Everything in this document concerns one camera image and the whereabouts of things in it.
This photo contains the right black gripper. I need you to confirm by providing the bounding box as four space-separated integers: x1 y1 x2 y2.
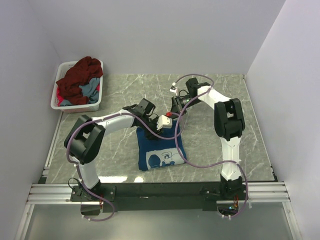
169 95 201 120

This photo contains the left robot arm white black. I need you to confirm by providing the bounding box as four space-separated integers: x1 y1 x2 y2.
64 98 161 201

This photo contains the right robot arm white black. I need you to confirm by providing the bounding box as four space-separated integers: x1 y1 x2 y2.
170 77 245 200

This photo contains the grey blue t shirt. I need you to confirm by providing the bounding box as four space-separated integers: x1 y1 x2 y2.
56 77 100 107

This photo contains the black base beam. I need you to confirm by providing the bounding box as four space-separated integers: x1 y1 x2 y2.
70 178 248 216

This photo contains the dark red t shirt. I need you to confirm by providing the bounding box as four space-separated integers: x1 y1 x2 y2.
56 56 103 104

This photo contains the pink garment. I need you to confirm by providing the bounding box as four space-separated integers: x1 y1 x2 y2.
56 84 100 107

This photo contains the white laundry basket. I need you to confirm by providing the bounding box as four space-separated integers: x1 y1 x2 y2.
50 60 104 113

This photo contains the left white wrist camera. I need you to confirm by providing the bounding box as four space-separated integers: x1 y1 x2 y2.
156 115 173 131

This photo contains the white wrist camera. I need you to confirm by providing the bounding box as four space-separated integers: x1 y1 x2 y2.
156 115 173 131
169 82 178 95

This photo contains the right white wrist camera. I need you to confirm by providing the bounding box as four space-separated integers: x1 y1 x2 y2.
169 82 178 95

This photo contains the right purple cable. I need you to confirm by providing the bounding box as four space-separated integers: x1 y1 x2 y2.
173 73 250 219

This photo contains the purple cable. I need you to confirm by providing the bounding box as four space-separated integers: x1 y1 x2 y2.
65 111 183 222
173 73 250 219

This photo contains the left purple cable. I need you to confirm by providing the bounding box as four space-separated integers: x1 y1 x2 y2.
65 111 183 222

